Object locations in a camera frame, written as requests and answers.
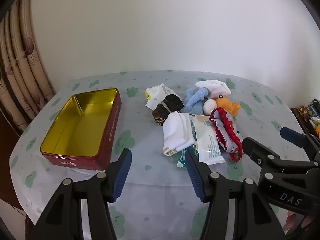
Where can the white sock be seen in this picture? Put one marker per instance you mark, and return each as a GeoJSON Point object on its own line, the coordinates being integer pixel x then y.
{"type": "Point", "coordinates": [176, 130]}

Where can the teal packet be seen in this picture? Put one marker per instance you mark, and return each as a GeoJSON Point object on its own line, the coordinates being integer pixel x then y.
{"type": "Point", "coordinates": [181, 158]}

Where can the orange plush toy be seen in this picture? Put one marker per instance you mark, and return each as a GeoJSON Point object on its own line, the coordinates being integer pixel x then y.
{"type": "Point", "coordinates": [226, 105]}

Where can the dark side table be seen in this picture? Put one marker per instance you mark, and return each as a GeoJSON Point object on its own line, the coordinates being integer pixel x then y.
{"type": "Point", "coordinates": [306, 120]}

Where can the person's right hand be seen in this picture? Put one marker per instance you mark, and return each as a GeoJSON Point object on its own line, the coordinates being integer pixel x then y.
{"type": "Point", "coordinates": [292, 220]}

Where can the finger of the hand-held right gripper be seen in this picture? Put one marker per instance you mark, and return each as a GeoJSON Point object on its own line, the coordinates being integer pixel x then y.
{"type": "Point", "coordinates": [291, 136]}
{"type": "Point", "coordinates": [252, 150]}

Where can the beige printed curtain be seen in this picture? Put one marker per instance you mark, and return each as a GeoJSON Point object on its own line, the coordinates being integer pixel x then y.
{"type": "Point", "coordinates": [25, 62]}

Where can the grey pouch with red frill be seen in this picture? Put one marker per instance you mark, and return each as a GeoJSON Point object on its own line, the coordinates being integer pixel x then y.
{"type": "Point", "coordinates": [225, 132]}

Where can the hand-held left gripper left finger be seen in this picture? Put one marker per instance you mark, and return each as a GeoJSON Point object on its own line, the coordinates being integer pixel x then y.
{"type": "Point", "coordinates": [122, 175]}

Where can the red tin box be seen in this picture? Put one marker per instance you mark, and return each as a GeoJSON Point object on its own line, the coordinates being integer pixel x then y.
{"type": "Point", "coordinates": [75, 120]}

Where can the white floral-print pouch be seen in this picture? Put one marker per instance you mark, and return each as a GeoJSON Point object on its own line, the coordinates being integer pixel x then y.
{"type": "Point", "coordinates": [156, 95]}

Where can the white wet wipes packet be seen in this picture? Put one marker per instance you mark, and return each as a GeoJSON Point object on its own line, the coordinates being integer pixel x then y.
{"type": "Point", "coordinates": [207, 145]}

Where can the blue towel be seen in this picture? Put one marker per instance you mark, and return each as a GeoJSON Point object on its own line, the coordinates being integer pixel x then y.
{"type": "Point", "coordinates": [195, 102]}

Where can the dark brown coin purse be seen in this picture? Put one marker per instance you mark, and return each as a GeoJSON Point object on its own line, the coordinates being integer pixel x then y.
{"type": "Point", "coordinates": [167, 107]}

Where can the white cotton ball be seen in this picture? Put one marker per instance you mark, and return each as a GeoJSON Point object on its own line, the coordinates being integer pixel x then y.
{"type": "Point", "coordinates": [209, 106]}

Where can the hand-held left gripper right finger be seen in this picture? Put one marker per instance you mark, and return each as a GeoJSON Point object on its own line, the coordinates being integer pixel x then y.
{"type": "Point", "coordinates": [195, 177]}

